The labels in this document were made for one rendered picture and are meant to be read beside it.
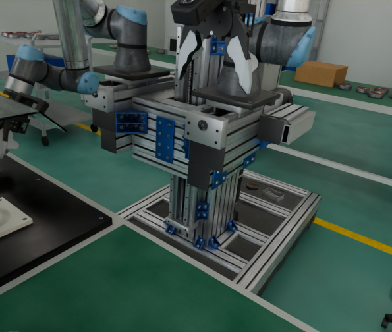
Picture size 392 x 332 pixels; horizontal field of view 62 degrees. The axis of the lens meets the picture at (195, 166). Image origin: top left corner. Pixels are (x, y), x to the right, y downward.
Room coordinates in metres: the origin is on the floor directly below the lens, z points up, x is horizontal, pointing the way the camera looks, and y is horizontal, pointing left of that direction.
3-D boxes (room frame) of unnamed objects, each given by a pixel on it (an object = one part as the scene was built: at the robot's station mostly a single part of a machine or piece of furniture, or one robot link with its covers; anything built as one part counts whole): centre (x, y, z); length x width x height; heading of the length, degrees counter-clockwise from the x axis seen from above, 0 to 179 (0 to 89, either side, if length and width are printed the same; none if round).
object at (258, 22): (1.11, -0.13, 1.20); 0.13 x 0.12 x 0.14; 64
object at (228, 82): (1.11, -0.12, 1.09); 0.15 x 0.15 x 0.10
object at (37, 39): (3.31, 1.61, 0.51); 1.01 x 0.60 x 1.01; 55
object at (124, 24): (1.39, 0.30, 1.20); 0.13 x 0.12 x 0.14; 70
